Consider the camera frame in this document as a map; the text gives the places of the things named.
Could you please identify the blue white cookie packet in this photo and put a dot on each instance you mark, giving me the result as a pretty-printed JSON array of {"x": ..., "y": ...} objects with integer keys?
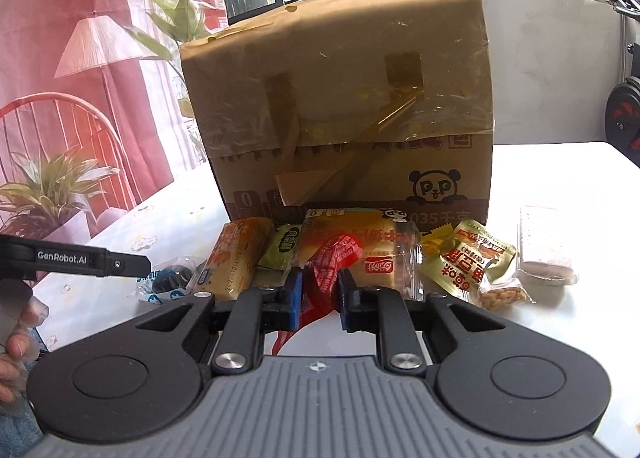
[{"x": 168, "y": 281}]

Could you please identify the green pineapple cake packet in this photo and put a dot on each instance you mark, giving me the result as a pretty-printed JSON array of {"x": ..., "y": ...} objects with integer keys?
[{"x": 280, "y": 247}]

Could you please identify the orange biscuit package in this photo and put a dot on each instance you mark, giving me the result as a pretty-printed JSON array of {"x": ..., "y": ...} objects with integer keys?
[{"x": 230, "y": 267}]

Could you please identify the small peanut packet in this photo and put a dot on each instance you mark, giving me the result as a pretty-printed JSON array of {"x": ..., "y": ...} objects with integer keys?
[{"x": 500, "y": 297}]

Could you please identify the large yellow bread package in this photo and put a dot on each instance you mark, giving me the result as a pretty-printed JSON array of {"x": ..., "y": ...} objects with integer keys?
[{"x": 389, "y": 242}]

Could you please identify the brown cardboard box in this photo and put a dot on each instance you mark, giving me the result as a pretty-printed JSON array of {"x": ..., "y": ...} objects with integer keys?
[{"x": 348, "y": 103}]

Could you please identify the person's left hand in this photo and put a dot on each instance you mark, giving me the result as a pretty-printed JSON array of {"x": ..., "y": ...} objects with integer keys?
[{"x": 21, "y": 349}]

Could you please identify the yellow green peanut packet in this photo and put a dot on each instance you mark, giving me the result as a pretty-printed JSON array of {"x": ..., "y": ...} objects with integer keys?
[{"x": 466, "y": 260}]

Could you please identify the tall green plant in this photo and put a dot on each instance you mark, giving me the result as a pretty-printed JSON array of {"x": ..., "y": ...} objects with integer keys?
[{"x": 172, "y": 12}]

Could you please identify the red snack wrapper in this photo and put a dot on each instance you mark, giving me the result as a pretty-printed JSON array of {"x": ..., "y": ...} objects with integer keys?
[{"x": 319, "y": 288}]

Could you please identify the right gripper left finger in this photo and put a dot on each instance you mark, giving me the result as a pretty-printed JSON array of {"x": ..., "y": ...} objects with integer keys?
[{"x": 243, "y": 323}]

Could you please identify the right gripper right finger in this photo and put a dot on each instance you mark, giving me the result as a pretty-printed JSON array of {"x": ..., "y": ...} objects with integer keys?
[{"x": 384, "y": 313}]

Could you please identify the black exercise bike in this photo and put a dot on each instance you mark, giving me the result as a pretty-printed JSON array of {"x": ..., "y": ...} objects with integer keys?
[{"x": 621, "y": 113}]

